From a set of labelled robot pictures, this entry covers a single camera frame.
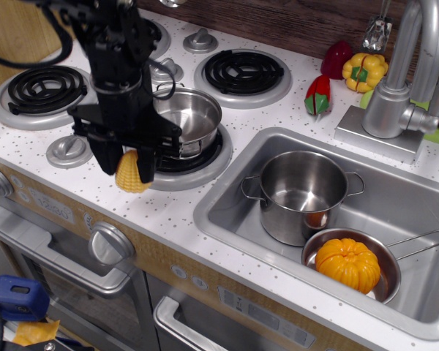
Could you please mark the steel saucepan with handle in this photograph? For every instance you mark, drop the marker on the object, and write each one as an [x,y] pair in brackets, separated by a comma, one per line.
[391,276]

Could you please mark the silver toy sink basin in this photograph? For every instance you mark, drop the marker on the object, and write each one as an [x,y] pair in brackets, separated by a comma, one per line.
[399,211]

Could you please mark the silver oven door handle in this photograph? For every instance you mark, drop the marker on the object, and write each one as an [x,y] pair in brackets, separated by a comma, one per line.
[34,243]

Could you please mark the silver toy faucet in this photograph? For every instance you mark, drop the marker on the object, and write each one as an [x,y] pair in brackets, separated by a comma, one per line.
[404,106]

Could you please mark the front right black burner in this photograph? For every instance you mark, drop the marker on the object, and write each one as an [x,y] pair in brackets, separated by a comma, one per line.
[182,174]

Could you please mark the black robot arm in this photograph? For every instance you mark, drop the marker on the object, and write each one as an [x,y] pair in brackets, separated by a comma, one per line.
[118,43]

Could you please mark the back silver stove knob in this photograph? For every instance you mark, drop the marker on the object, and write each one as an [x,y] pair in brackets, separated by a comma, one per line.
[200,42]

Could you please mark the dark red toy pepper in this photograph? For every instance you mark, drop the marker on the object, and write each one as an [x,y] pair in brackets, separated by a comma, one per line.
[335,58]

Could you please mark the small steel pan on stove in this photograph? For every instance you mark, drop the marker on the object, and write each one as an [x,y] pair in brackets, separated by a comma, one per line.
[197,114]

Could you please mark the silver dishwasher door handle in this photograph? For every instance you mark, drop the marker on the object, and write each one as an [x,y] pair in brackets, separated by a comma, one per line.
[164,317]

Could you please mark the back right black burner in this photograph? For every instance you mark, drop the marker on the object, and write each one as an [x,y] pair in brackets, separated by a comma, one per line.
[243,79]

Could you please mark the front left black burner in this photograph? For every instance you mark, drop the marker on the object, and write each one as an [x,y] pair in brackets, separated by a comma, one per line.
[38,99]

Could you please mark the tall steel pot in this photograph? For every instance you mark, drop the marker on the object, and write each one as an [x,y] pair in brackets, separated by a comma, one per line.
[299,193]

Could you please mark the yellow toy bell pepper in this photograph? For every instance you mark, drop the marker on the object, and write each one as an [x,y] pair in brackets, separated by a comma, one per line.
[363,71]

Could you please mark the silver oven knob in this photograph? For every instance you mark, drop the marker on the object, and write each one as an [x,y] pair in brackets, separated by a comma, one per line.
[108,245]

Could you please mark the green toy plate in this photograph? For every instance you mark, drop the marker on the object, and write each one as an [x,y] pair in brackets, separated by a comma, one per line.
[364,101]

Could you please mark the orange toy pumpkin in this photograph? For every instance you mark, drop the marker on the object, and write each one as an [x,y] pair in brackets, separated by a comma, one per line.
[349,262]

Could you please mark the front silver stove knob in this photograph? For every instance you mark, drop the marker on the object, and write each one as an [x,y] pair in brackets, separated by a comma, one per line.
[69,152]

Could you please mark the yellow toy corn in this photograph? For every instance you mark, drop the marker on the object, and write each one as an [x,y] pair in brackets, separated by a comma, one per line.
[127,174]

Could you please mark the red toy chili pepper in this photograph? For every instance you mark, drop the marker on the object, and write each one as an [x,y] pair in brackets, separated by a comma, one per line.
[318,97]

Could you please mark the middle silver stove knob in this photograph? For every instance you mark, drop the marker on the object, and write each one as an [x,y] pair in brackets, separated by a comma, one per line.
[165,71]

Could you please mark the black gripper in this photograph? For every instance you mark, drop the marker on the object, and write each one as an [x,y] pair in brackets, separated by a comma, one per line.
[126,117]

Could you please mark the silver stove knob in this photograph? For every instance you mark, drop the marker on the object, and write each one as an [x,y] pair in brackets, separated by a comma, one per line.
[69,152]
[165,71]
[200,42]

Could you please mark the yellow cloth scrap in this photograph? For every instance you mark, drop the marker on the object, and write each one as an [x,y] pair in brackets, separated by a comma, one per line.
[29,333]

